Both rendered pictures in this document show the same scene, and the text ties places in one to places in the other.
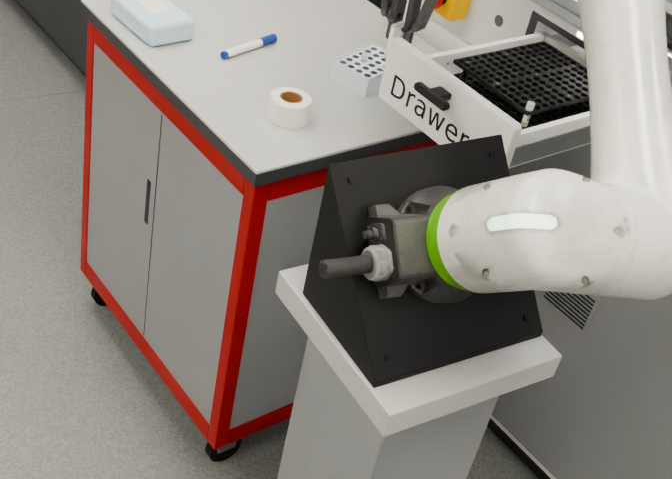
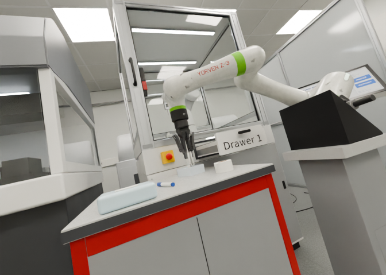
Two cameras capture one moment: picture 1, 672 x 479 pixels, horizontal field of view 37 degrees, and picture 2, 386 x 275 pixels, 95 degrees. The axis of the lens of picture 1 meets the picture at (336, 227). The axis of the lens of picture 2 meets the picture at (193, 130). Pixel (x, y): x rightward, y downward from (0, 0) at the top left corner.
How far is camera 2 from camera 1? 168 cm
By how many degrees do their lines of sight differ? 77
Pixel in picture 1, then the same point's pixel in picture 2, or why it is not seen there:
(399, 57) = (222, 136)
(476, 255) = (348, 88)
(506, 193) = (338, 74)
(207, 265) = (269, 261)
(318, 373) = (358, 178)
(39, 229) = not seen: outside the picture
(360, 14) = not seen: hidden behind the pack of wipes
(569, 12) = (201, 135)
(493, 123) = (256, 128)
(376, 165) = (316, 97)
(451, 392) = not seen: hidden behind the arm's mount
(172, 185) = (224, 252)
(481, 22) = (179, 158)
